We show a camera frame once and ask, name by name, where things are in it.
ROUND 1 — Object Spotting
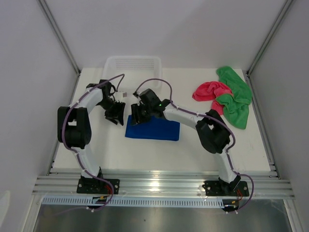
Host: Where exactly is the left aluminium corner post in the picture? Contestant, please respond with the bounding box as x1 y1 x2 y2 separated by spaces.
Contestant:
37 0 82 76

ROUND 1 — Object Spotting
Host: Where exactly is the right aluminium corner post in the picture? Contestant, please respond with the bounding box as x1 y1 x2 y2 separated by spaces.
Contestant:
246 0 296 75

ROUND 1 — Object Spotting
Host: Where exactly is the aluminium corner post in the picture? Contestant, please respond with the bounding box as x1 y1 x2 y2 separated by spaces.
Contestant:
246 0 296 75
37 0 82 76

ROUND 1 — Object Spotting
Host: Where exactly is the white plastic basket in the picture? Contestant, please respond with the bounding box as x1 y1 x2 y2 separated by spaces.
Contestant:
102 56 162 93

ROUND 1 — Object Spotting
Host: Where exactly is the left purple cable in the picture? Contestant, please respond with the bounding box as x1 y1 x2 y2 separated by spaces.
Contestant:
61 73 126 215

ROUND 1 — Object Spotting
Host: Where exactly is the white slotted cable duct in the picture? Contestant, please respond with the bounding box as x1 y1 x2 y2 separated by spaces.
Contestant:
42 195 224 208

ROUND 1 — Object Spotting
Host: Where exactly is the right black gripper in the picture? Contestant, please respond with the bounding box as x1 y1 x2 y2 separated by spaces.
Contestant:
131 102 154 126

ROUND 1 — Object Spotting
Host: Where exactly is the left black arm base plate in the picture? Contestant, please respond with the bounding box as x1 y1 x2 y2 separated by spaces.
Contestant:
76 176 112 195

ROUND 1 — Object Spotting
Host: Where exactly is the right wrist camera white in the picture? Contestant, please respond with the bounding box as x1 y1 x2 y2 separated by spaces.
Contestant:
133 91 142 105

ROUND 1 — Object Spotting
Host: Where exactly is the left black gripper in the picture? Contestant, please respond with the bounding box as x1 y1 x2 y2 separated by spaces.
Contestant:
98 99 126 126

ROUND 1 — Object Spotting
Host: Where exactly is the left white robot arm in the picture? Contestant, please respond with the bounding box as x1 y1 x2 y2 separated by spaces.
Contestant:
57 79 126 193

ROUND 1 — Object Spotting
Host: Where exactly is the pink towel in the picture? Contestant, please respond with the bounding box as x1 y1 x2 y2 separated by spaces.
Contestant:
192 81 233 115

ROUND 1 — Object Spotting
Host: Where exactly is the green towel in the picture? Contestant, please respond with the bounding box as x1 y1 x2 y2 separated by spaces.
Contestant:
216 66 252 130

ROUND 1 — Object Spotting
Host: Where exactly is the blue towel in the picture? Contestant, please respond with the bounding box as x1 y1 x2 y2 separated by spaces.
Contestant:
125 115 181 141

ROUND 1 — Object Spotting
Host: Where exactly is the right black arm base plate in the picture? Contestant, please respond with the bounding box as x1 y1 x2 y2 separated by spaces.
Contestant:
202 180 250 197

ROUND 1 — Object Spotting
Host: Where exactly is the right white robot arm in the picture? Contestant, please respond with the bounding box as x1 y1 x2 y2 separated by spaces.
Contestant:
131 89 241 195

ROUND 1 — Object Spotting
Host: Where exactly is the aluminium rail frame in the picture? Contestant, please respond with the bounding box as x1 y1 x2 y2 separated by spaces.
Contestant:
32 168 295 199

